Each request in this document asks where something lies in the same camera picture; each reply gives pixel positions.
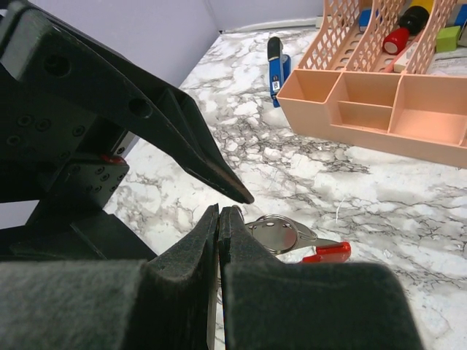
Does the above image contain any red black cylinder toy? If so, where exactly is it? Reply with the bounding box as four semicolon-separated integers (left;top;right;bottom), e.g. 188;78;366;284
382;5;431;55

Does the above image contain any blue block in organizer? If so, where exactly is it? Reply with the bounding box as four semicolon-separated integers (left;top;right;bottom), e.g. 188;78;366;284
358;8;371;34

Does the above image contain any blue black stapler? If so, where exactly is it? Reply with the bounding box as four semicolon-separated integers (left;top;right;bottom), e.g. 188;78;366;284
267;36;291;108

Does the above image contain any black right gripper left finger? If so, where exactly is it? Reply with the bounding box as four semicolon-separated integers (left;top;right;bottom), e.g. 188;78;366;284
1;206;219;349

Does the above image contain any grey red key organizer plate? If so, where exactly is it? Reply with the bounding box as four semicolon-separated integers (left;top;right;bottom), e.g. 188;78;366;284
244;214;352;263

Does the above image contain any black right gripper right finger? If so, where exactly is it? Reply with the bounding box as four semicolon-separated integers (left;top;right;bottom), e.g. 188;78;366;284
218;207;423;349

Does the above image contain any yellow block in organizer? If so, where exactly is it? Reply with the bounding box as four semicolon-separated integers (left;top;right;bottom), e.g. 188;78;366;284
409;0;434;13

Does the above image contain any green block in organizer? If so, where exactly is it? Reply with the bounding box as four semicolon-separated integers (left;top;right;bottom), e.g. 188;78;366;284
436;26;461;53

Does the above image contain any peach plastic desk organizer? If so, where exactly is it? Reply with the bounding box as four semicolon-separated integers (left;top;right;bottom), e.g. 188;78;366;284
278;1;466;168

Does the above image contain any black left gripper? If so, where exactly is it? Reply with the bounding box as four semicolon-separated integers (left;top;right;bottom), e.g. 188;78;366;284
1;1;254;262

